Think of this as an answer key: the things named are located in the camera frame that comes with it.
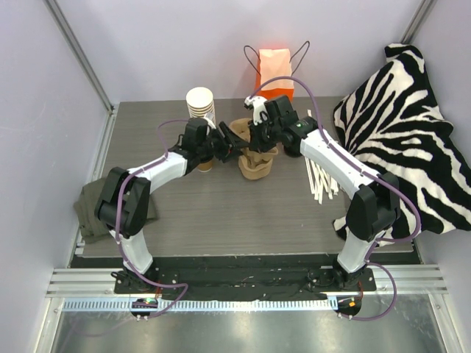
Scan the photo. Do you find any brown paper coffee cup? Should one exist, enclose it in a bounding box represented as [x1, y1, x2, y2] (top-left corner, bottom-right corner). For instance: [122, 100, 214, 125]
[197, 160, 213, 172]

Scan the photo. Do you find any cardboard cup carrier stack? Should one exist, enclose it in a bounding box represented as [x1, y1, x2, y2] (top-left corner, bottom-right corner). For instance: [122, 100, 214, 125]
[229, 118, 279, 180]

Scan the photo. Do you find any orange paper bag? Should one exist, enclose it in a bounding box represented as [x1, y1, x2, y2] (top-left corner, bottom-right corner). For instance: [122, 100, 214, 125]
[243, 40, 311, 101]

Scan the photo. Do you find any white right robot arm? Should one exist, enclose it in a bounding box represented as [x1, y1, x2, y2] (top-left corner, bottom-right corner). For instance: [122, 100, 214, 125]
[244, 96, 400, 290]

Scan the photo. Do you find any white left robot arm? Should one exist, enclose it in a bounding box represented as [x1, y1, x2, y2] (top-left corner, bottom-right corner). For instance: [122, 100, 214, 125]
[94, 118, 249, 293]

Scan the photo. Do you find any stack of paper cups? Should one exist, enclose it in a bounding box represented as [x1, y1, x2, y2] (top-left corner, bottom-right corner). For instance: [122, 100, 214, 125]
[185, 87, 214, 118]

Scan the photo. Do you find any pile of wrapped straws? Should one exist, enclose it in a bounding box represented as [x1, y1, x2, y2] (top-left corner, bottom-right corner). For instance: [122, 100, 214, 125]
[305, 108, 345, 205]

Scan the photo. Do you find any zebra print blanket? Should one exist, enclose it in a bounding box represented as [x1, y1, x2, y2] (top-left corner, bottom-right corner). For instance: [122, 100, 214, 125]
[333, 43, 470, 235]

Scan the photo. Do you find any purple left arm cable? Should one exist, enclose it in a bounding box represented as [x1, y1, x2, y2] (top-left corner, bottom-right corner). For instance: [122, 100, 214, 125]
[114, 119, 192, 338]

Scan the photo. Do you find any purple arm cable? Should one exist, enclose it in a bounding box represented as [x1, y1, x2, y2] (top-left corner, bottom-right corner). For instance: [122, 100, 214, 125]
[114, 119, 192, 338]
[249, 76, 422, 321]

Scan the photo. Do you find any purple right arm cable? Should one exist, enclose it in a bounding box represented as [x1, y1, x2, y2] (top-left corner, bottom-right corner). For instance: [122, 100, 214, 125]
[249, 76, 422, 321]

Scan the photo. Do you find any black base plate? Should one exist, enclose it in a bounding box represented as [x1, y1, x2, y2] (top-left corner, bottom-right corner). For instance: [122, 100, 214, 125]
[111, 254, 377, 302]

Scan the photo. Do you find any white slotted cable duct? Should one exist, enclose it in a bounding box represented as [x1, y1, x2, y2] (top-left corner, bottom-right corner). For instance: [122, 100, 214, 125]
[63, 296, 338, 313]

